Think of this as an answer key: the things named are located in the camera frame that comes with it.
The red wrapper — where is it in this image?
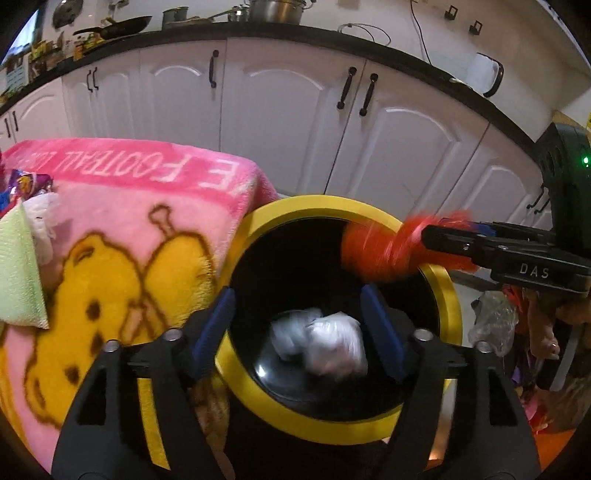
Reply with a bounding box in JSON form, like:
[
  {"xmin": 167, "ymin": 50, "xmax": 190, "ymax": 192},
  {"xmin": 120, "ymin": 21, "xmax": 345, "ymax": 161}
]
[{"xmin": 341, "ymin": 211, "xmax": 478, "ymax": 283}]

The white plastic trash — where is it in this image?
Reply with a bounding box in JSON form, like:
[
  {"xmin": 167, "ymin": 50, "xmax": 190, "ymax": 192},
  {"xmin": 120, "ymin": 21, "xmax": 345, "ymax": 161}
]
[{"xmin": 270, "ymin": 308, "xmax": 368, "ymax": 381}]

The white foam fruit net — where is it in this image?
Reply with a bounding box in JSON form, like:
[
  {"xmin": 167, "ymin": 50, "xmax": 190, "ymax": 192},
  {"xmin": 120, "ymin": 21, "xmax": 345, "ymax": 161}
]
[{"xmin": 23, "ymin": 192, "xmax": 60, "ymax": 266}]

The yellow rimmed black trash bin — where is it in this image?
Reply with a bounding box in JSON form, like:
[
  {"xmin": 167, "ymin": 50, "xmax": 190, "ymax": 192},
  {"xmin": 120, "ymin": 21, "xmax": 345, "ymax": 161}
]
[{"xmin": 190, "ymin": 195, "xmax": 473, "ymax": 452}]

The person's right hand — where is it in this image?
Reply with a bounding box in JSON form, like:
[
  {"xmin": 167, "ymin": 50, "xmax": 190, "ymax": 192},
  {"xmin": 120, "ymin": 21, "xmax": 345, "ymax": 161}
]
[{"xmin": 526, "ymin": 290, "xmax": 591, "ymax": 393}]

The clear plastic bag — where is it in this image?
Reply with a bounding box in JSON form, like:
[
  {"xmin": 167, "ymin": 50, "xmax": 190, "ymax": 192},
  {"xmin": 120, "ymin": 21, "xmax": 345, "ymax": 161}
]
[{"xmin": 468, "ymin": 290, "xmax": 519, "ymax": 357}]

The white electric kettle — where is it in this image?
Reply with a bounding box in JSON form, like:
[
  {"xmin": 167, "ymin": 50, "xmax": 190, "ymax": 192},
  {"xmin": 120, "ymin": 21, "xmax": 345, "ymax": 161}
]
[{"xmin": 465, "ymin": 52, "xmax": 505, "ymax": 98}]

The green cloth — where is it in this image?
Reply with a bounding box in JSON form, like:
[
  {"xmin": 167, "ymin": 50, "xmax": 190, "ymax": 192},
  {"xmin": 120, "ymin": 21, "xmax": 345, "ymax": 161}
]
[{"xmin": 1, "ymin": 203, "xmax": 49, "ymax": 330}]

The pink cartoon bear blanket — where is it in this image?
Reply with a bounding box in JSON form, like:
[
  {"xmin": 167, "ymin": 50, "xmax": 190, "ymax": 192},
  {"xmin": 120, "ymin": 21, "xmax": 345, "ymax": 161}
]
[{"xmin": 1, "ymin": 138, "xmax": 277, "ymax": 468}]

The purple snack wrapper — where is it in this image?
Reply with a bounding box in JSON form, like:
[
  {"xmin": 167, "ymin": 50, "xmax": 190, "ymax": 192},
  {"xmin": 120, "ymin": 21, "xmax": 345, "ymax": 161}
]
[{"xmin": 0, "ymin": 169, "xmax": 53, "ymax": 216}]

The steel stock pot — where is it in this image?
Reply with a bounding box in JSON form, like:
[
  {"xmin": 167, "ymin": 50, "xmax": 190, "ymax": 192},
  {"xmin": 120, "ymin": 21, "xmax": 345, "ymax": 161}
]
[{"xmin": 247, "ymin": 0, "xmax": 317, "ymax": 25}]

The black wok pan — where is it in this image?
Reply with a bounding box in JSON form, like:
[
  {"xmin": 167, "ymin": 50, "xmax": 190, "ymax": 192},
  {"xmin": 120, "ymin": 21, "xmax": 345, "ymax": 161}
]
[{"xmin": 74, "ymin": 16, "xmax": 152, "ymax": 41}]

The round metal pot lid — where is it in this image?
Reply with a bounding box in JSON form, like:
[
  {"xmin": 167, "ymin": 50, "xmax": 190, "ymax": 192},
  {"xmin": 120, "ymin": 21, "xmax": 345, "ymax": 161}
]
[{"xmin": 52, "ymin": 0, "xmax": 84, "ymax": 30}]

